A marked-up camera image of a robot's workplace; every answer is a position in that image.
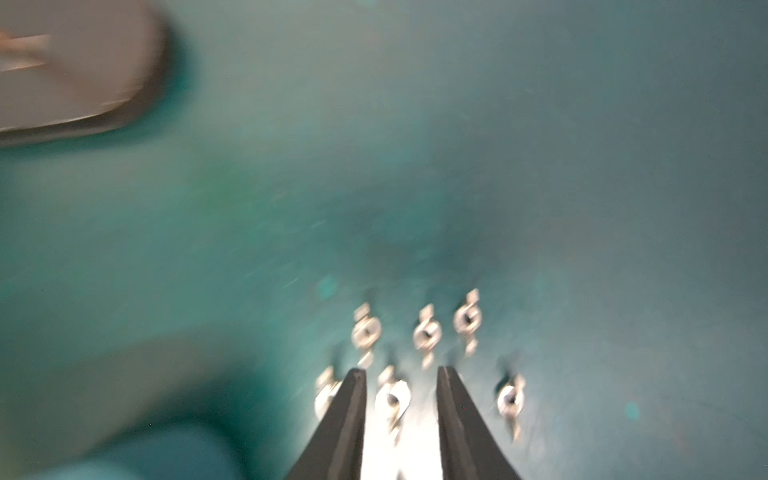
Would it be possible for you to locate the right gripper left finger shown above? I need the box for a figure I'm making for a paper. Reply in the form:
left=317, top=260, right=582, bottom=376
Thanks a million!
left=286, top=368, right=367, bottom=480

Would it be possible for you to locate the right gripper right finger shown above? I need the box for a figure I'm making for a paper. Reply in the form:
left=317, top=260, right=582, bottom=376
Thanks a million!
left=436, top=366, right=521, bottom=480

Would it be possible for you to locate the silver wing nut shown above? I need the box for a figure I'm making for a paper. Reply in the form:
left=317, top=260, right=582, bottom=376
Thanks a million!
left=314, top=366, right=342, bottom=420
left=496, top=373, right=527, bottom=441
left=412, top=303, right=442, bottom=370
left=374, top=365, right=412, bottom=445
left=351, top=303, right=382, bottom=369
left=453, top=288, right=483, bottom=357

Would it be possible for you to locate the teal plastic storage box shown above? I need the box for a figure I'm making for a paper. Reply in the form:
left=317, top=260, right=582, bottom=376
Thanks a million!
left=17, top=422, right=247, bottom=480

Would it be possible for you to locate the black metal cup stand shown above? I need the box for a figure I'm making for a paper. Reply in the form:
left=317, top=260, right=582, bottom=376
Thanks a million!
left=1, top=1, right=176, bottom=147

